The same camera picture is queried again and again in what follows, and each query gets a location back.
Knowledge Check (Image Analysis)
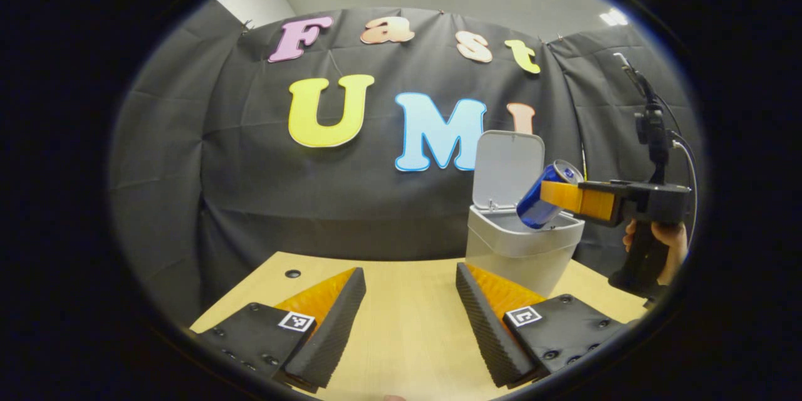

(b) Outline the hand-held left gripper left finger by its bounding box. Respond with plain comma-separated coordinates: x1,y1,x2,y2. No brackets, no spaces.
199,267,367,393

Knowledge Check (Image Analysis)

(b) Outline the grey cable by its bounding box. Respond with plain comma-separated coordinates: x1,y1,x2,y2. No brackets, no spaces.
665,130,699,245

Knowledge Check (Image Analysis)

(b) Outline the blue pop can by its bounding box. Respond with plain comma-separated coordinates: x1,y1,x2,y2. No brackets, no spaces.
516,160,585,230

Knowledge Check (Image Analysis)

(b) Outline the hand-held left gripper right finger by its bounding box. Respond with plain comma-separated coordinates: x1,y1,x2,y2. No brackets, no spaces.
454,263,627,389

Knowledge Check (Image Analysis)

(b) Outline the white desktop garbage bin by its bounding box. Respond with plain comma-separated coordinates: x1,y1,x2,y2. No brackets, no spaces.
465,130,585,298

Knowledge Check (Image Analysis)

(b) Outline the black backdrop cloth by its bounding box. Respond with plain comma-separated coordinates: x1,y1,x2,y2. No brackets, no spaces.
107,0,702,326

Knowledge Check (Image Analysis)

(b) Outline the wooden desktop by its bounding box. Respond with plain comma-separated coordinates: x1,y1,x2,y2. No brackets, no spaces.
190,251,649,401

